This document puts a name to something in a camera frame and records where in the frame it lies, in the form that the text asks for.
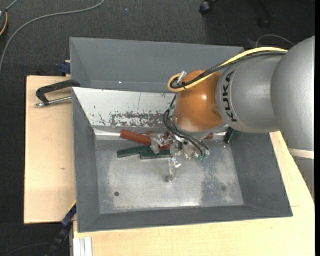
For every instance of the grey metal bin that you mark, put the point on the grey metal bin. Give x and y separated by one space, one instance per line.
140 190

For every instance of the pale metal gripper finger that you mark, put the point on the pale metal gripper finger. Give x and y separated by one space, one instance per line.
155 143
172 170

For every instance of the dark green flat block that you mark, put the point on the dark green flat block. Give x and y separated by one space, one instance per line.
155 155
132 151
231 136

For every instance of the pale wood board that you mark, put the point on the pale wood board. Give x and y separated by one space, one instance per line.
47 155

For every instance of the red-brown flat block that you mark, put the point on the red-brown flat block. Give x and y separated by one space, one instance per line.
209 136
133 137

